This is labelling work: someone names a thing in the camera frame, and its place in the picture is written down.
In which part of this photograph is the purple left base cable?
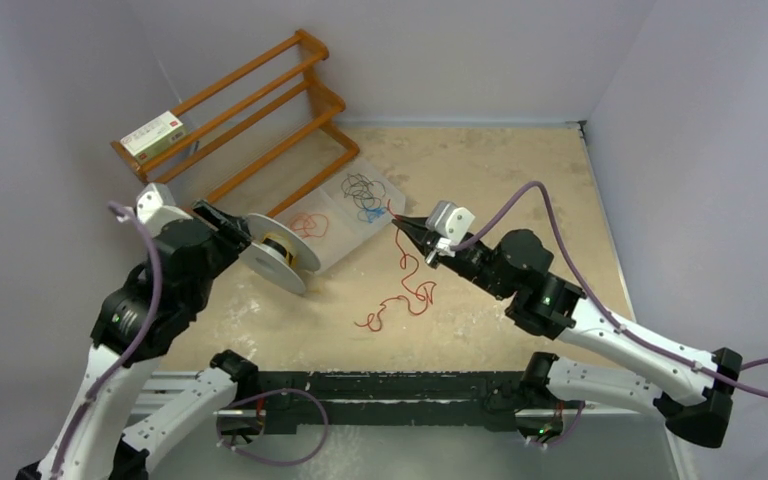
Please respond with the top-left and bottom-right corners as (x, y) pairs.
(215, 388), (328, 468)

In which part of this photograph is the grey cable spool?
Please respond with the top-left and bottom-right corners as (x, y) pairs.
(239, 213), (321, 295)

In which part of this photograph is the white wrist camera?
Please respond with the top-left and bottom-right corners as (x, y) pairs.
(135, 182), (192, 237)
(426, 200), (475, 240)

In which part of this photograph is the red cable in tray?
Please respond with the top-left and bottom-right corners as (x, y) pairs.
(289, 211), (331, 241)

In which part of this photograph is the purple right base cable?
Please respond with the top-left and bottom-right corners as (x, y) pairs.
(524, 400), (589, 452)

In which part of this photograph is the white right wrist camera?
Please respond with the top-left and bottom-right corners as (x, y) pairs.
(426, 200), (475, 240)

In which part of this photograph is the black cable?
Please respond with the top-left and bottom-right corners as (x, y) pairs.
(340, 172), (387, 211)

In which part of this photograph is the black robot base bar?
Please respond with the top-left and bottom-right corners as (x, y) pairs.
(210, 350), (583, 436)

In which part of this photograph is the clear plastic tray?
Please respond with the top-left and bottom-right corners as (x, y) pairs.
(275, 158), (406, 274)

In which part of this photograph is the orange wooden rack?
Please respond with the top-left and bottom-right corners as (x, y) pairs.
(110, 29), (360, 217)

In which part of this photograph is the white cardboard box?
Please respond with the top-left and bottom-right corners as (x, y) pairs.
(120, 111), (187, 164)

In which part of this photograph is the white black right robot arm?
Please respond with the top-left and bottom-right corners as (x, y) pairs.
(392, 217), (742, 448)

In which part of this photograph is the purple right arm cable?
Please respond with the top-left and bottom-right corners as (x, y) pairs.
(450, 180), (768, 405)

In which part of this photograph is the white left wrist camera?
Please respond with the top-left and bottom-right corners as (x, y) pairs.
(135, 182), (192, 237)

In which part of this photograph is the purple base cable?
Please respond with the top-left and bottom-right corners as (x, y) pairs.
(215, 388), (328, 468)
(524, 400), (589, 452)

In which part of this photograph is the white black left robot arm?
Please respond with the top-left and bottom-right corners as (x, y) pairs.
(16, 201), (258, 479)

